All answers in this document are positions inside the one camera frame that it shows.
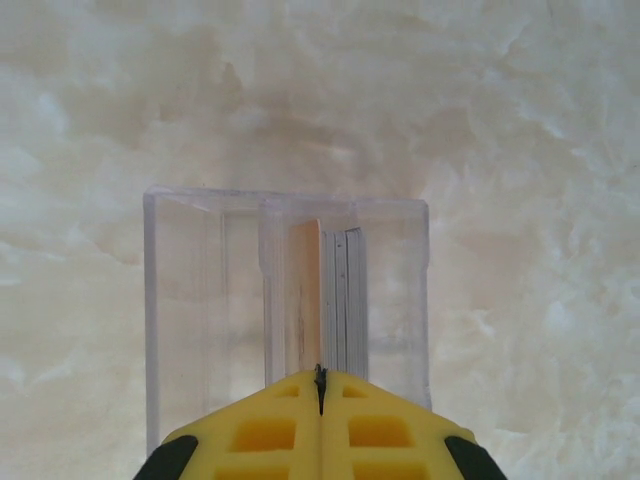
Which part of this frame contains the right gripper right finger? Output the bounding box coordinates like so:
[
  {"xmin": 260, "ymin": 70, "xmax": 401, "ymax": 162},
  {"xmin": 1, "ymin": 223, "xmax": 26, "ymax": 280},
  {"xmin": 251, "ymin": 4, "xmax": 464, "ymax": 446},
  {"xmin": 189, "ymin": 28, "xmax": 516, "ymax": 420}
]
[{"xmin": 320, "ymin": 369, "xmax": 509, "ymax": 480}]

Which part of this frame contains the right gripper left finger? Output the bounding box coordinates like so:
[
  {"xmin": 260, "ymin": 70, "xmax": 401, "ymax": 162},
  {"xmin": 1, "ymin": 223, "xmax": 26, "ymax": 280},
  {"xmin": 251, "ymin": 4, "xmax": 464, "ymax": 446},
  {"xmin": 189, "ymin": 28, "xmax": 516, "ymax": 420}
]
[{"xmin": 132, "ymin": 369, "xmax": 322, "ymax": 480}]

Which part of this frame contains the credit card stack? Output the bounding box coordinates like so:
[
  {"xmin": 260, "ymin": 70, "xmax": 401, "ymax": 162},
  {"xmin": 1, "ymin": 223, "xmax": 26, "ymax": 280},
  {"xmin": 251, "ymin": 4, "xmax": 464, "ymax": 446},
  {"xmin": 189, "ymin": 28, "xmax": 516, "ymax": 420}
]
[{"xmin": 322, "ymin": 227, "xmax": 370, "ymax": 377}]

